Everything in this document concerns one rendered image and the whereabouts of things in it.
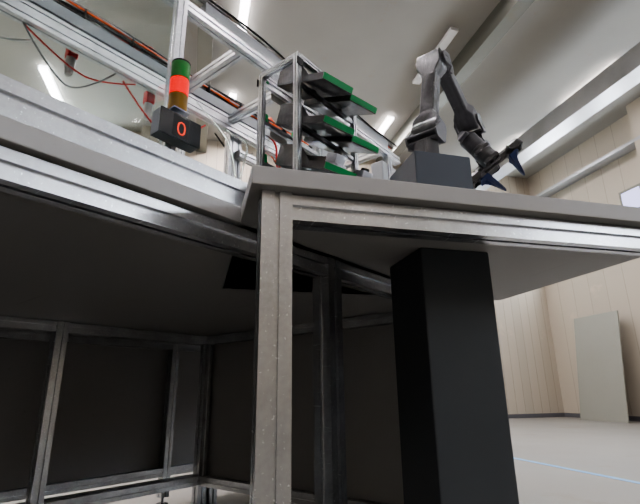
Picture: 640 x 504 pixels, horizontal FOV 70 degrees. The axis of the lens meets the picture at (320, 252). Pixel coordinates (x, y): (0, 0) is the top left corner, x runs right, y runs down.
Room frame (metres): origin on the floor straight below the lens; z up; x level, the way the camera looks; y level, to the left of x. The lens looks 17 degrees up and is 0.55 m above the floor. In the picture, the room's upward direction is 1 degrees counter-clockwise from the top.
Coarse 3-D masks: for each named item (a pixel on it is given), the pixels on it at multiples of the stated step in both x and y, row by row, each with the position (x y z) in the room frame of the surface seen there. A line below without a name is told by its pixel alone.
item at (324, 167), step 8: (288, 144) 1.38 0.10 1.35; (280, 152) 1.41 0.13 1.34; (288, 152) 1.37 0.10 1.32; (304, 152) 1.31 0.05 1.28; (280, 160) 1.41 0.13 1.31; (288, 160) 1.37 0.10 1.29; (304, 160) 1.31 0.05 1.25; (312, 160) 1.28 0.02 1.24; (320, 160) 1.44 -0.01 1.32; (288, 168) 1.44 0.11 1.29; (304, 168) 1.34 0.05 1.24; (312, 168) 1.29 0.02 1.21; (320, 168) 1.25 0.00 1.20; (328, 168) 1.25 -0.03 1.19; (336, 168) 1.27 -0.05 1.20
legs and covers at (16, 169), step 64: (64, 192) 0.53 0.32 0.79; (128, 192) 0.60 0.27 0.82; (256, 256) 0.81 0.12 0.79; (320, 256) 0.94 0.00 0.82; (0, 320) 1.65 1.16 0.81; (320, 320) 0.97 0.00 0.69; (384, 320) 1.70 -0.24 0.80; (320, 384) 0.97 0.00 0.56; (384, 384) 1.76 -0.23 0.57; (320, 448) 0.97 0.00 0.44; (384, 448) 1.77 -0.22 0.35
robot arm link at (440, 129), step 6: (438, 126) 0.96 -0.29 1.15; (444, 126) 0.99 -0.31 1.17; (426, 132) 0.96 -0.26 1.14; (432, 132) 0.96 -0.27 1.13; (438, 132) 0.95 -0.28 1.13; (444, 132) 0.98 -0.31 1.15; (408, 138) 0.99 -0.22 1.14; (414, 138) 0.99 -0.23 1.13; (420, 138) 0.98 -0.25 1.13; (432, 138) 0.97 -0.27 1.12; (438, 138) 0.96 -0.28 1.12; (444, 138) 0.98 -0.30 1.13; (408, 144) 1.00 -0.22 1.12; (414, 144) 0.99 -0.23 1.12; (408, 150) 1.02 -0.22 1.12
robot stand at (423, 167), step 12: (420, 156) 0.91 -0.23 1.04; (432, 156) 0.92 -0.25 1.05; (444, 156) 0.93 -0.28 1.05; (456, 156) 0.94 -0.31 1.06; (408, 168) 0.94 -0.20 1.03; (420, 168) 0.91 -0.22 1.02; (432, 168) 0.92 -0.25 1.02; (444, 168) 0.93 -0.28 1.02; (456, 168) 0.93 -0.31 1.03; (468, 168) 0.94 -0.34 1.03; (396, 180) 1.01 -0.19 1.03; (408, 180) 0.95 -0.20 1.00; (420, 180) 0.91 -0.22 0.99; (432, 180) 0.92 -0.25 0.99; (444, 180) 0.93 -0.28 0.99; (456, 180) 0.93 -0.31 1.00; (468, 180) 0.94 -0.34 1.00
